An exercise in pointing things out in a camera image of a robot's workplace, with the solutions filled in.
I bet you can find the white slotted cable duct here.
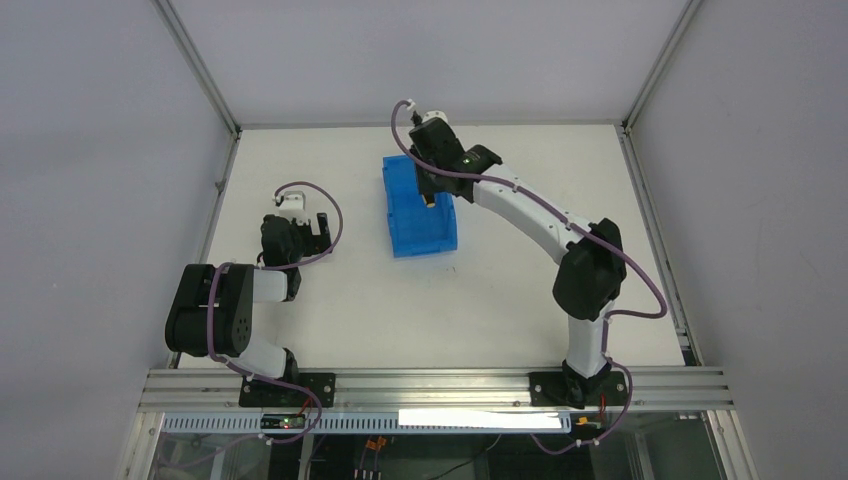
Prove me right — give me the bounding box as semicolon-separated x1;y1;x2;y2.
162;409;572;435

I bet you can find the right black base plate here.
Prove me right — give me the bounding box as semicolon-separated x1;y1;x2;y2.
527;371;630;409

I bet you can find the blue plastic bin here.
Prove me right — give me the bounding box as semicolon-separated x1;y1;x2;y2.
382;155;458;258

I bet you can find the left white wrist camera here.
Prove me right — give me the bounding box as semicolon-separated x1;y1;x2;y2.
274;190;310;226

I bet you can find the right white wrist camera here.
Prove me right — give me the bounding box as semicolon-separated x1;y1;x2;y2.
421;110;449;125

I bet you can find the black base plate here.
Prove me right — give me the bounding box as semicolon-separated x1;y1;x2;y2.
527;371;630;409
238;371;337;408

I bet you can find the aluminium front rail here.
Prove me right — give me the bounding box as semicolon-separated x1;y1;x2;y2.
138;367;735;413

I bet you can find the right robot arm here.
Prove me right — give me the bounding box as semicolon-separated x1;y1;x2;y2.
406;114;626;409

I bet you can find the black yellow screwdriver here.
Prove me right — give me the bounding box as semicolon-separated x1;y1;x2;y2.
421;194;436;208

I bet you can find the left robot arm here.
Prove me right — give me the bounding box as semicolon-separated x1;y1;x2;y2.
164;212;332;386

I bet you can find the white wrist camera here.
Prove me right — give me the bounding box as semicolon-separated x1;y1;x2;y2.
274;190;310;226
421;110;449;125

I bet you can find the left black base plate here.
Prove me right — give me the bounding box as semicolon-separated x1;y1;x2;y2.
238;371;337;408

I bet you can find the green circuit board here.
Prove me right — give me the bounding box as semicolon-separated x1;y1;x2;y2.
260;414;307;430

